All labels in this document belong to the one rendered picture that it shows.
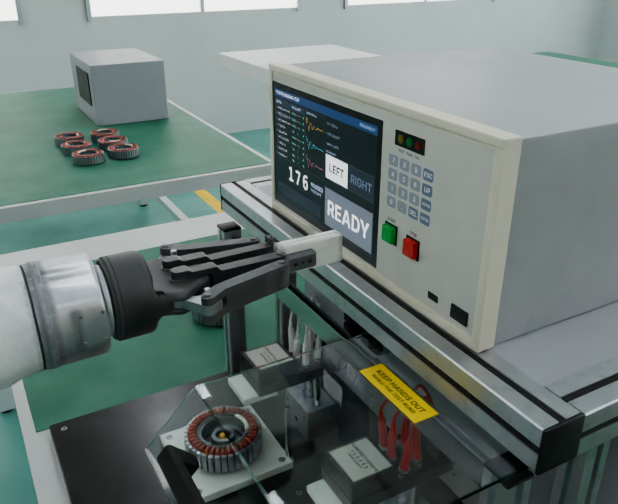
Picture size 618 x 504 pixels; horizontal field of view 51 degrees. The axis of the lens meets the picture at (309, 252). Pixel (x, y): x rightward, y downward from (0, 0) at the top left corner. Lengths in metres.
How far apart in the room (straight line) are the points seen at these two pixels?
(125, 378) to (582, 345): 0.83
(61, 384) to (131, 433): 0.23
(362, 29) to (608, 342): 5.70
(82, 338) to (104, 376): 0.71
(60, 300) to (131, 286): 0.06
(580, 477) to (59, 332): 0.48
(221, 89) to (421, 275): 5.08
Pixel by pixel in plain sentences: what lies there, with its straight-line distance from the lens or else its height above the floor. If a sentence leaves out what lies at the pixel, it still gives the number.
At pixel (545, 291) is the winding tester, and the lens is 0.67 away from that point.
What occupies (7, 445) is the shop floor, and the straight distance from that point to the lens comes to 2.41.
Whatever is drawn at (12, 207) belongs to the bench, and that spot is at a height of 0.75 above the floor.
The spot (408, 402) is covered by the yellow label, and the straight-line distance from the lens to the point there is 0.65.
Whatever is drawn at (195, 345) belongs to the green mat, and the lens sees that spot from 1.32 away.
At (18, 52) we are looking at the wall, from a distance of 5.27.
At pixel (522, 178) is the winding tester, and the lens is 0.59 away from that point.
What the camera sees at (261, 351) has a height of 0.92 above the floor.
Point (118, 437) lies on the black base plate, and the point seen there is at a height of 0.77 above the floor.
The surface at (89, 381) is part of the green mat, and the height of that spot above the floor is 0.75.
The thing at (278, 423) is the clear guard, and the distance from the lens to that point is 0.62.
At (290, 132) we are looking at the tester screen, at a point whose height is 1.24.
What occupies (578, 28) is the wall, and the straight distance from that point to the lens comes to 8.20.
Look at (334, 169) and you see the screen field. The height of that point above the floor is 1.22.
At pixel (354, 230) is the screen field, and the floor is 1.16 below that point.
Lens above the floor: 1.46
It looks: 25 degrees down
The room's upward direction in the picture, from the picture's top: straight up
